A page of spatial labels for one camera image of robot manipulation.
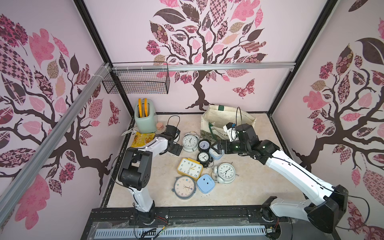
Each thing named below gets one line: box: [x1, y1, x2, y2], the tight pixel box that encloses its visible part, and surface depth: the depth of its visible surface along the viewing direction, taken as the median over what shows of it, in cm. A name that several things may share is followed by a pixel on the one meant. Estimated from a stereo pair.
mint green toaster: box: [134, 98, 158, 134], surface depth 101 cm
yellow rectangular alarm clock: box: [177, 157, 204, 181], surface depth 89 cm
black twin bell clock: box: [196, 151, 214, 168], surface depth 93 cm
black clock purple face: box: [198, 139, 211, 153], surface depth 100 cm
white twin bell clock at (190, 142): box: [182, 131, 200, 153], surface depth 100 cm
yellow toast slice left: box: [138, 98, 143, 118], surface depth 97 cm
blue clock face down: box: [197, 174, 216, 194], surface depth 83 cm
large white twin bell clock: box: [213, 162, 239, 184], surface depth 87 cm
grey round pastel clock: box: [171, 175, 197, 200], surface depth 82 cm
